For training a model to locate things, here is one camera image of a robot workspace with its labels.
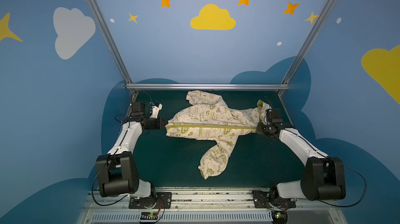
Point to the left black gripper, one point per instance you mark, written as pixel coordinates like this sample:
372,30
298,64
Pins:
159,123

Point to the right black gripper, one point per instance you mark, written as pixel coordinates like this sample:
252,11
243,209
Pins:
262,129

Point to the cream green-lined hooded jacket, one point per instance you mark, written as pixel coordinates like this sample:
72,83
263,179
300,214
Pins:
209,118

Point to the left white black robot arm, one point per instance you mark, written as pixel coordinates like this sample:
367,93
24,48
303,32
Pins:
117,173

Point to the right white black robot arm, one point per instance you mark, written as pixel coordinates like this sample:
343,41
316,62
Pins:
323,176

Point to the left small circuit board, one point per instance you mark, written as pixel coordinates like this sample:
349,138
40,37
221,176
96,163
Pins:
148,217

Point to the small circuit board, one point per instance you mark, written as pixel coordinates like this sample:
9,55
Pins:
279,217
148,217

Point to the right small circuit board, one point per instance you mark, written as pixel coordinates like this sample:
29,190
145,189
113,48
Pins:
279,217

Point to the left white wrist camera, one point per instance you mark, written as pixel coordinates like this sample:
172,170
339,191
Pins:
155,108

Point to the rear aluminium frame bar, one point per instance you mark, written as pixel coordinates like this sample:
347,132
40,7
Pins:
230,87

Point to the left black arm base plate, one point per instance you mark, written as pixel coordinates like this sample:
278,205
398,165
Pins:
162,200

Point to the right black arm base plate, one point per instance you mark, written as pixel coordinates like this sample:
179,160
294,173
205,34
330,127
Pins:
271,200

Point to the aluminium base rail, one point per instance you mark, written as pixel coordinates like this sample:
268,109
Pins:
206,206

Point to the right aluminium frame post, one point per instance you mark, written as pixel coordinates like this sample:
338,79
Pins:
316,27

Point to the aluminium frame post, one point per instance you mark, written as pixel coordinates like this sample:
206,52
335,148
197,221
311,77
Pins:
100,19
316,27

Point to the left aluminium frame post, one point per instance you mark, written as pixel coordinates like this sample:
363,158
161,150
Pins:
100,19

